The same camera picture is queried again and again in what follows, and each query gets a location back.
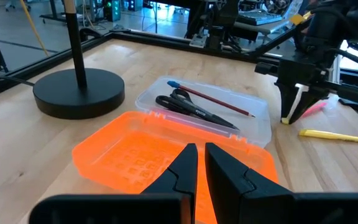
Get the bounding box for black table frame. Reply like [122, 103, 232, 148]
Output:
[0, 26, 358, 130]

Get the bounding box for yellow floor cable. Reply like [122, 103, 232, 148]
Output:
[19, 0, 50, 57]

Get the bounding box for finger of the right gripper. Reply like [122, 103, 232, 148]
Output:
[275, 82, 301, 124]
[288, 89, 329, 125]

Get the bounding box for black lamp cable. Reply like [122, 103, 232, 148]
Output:
[0, 75, 36, 87]

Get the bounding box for brown pencil blue cap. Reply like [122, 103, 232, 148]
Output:
[166, 80, 256, 118]

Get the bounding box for black pen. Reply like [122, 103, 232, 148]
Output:
[178, 101, 241, 131]

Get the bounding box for black scissors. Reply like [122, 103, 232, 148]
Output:
[155, 88, 204, 118]

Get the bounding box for white globe lamp black base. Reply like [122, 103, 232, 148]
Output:
[32, 0, 126, 120]

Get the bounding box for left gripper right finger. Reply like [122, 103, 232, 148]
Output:
[205, 142, 358, 224]

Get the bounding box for yellow highlighter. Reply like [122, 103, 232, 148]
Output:
[298, 129, 358, 144]

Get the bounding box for clear box with orange lid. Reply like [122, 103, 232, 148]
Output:
[71, 76, 279, 224]

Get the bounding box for yellow tape tag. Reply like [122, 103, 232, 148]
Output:
[289, 11, 313, 26]

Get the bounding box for black backlit keyboard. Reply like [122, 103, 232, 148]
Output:
[237, 9, 283, 26]

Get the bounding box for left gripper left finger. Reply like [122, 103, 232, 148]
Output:
[29, 142, 198, 224]

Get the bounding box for pink pencil green eraser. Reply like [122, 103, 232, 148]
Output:
[280, 101, 328, 125]

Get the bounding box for grey desk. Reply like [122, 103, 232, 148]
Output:
[233, 18, 295, 35]

